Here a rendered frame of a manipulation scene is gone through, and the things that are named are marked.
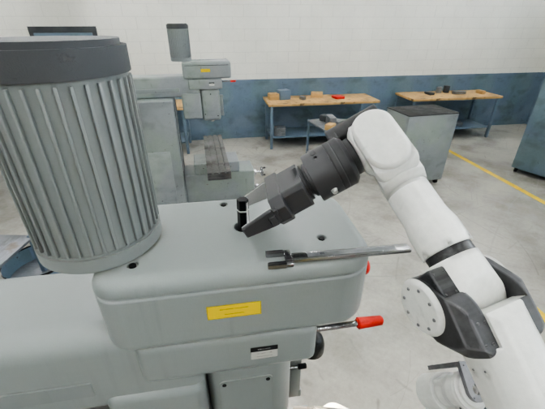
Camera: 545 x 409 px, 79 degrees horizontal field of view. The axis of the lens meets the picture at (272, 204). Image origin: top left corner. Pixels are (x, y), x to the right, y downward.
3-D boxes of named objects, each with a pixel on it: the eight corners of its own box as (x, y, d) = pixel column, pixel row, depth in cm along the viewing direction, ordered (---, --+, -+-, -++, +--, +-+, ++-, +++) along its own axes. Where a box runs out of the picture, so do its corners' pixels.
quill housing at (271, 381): (278, 364, 101) (279, 286, 85) (292, 437, 83) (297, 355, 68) (215, 373, 98) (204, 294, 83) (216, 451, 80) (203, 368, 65)
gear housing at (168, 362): (290, 279, 87) (291, 248, 83) (315, 361, 66) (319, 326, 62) (160, 294, 83) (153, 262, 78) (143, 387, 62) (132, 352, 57)
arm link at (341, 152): (349, 200, 60) (408, 170, 58) (338, 176, 51) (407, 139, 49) (323, 155, 65) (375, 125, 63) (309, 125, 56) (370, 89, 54)
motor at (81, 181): (168, 206, 69) (137, 35, 53) (153, 269, 52) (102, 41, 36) (65, 214, 66) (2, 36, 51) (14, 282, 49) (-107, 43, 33)
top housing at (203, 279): (327, 243, 85) (332, 187, 77) (369, 324, 62) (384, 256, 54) (136, 262, 78) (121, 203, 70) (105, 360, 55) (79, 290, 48)
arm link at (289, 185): (291, 240, 56) (355, 206, 53) (262, 197, 51) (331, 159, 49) (282, 204, 66) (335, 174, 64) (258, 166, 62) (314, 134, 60)
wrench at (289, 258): (402, 243, 58) (404, 238, 57) (414, 256, 54) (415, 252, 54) (265, 254, 55) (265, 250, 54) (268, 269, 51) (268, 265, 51)
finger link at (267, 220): (239, 225, 55) (271, 207, 54) (249, 238, 56) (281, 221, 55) (239, 230, 53) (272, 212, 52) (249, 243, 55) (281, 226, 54)
